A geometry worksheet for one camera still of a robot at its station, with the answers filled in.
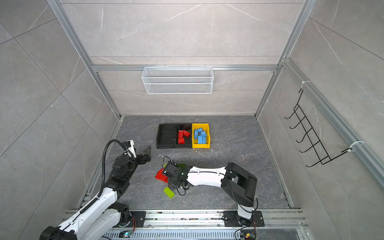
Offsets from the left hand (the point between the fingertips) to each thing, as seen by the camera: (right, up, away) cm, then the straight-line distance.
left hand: (142, 144), depth 81 cm
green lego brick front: (+15, -26, -1) cm, 30 cm away
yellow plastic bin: (+37, +10, +25) cm, 46 cm away
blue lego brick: (+36, +2, +20) cm, 41 cm away
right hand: (+17, -22, +3) cm, 28 cm away
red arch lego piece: (+9, -19, +5) cm, 22 cm away
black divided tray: (+10, +3, +23) cm, 25 cm away
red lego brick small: (+20, +1, +20) cm, 28 cm away
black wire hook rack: (+85, -2, -18) cm, 87 cm away
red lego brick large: (+23, +5, +24) cm, 33 cm away
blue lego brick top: (+30, +7, +21) cm, 37 cm away
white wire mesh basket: (+17, +42, +19) cm, 49 cm away
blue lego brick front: (+33, +1, +20) cm, 38 cm away
